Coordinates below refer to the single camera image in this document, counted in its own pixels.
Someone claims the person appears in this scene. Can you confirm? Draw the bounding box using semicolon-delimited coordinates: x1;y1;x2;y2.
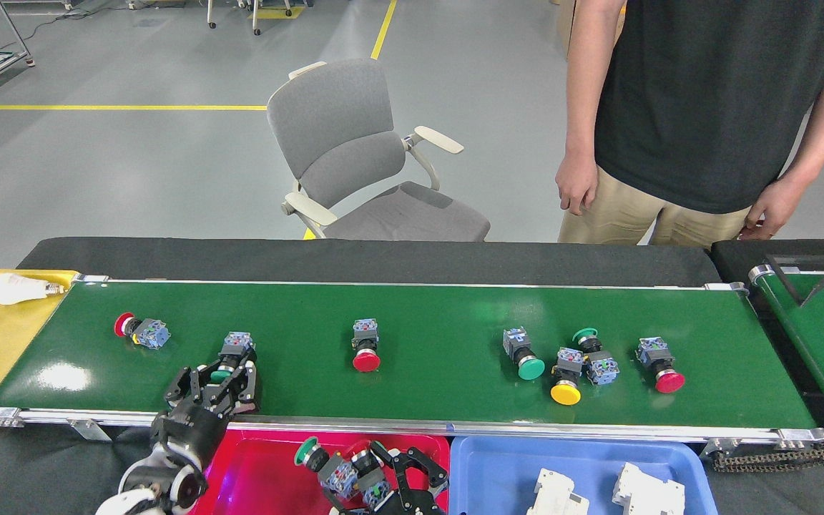
555;0;824;247

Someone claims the red plastic tray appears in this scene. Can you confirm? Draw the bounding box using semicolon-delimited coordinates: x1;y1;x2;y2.
187;428;451;515

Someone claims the person's right hand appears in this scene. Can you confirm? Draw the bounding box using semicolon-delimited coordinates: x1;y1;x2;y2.
556;154;600;217

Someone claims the black angle guide frame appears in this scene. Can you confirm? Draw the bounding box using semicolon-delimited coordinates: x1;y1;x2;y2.
765;254;824;307

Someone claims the person's left hand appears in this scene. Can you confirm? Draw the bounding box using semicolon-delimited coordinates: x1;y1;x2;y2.
739;179;806;240

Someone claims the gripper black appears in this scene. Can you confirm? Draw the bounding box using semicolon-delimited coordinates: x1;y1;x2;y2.
151;361;263;466

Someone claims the white circuit breaker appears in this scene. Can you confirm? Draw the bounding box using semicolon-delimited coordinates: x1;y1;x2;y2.
612;462;686;515
526;469;590;515

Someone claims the white light bulb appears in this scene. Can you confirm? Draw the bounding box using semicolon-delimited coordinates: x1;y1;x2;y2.
0;273;66;306

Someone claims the grey office chair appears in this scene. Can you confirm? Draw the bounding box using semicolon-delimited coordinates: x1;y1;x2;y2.
267;59;491;242

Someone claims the yellow mushroom push button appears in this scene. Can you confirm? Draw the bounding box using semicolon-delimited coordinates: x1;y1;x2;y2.
550;347;586;406

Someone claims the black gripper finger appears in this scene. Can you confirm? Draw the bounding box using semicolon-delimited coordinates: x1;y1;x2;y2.
371;441;409;515
406;451;450;515

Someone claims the blue plastic tray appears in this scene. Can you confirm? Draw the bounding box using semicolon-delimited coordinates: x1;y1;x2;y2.
449;434;719;515

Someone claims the white wheeled stand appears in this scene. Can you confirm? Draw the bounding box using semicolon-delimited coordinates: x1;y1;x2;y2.
206;0;293;36

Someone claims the black drive chain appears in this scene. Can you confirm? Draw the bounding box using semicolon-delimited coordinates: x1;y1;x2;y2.
711;447;824;473

